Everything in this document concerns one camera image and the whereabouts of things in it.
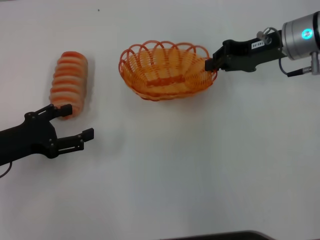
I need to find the silver cable connector plug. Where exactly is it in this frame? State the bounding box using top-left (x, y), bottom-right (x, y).
top-left (257, 29), bottom-right (274, 45)

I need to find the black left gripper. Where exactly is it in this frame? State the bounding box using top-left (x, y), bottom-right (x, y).
top-left (0, 103), bottom-right (95, 167)

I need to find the orange woven plastic basket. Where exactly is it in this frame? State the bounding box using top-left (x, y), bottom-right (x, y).
top-left (118, 39), bottom-right (219, 102)

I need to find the orange striped bread loaf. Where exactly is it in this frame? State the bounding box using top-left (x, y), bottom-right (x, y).
top-left (49, 51), bottom-right (89, 122)

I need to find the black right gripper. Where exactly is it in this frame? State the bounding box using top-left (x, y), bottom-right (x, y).
top-left (204, 30), bottom-right (289, 74)

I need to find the thin dark left gripper cable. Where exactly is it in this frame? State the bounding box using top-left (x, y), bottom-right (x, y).
top-left (0, 161), bottom-right (13, 179)

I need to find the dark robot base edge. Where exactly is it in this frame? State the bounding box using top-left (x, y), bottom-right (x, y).
top-left (159, 230), bottom-right (273, 240)

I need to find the grey cable with black plug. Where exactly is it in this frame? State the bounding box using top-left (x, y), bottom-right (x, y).
top-left (278, 57), bottom-right (313, 78)

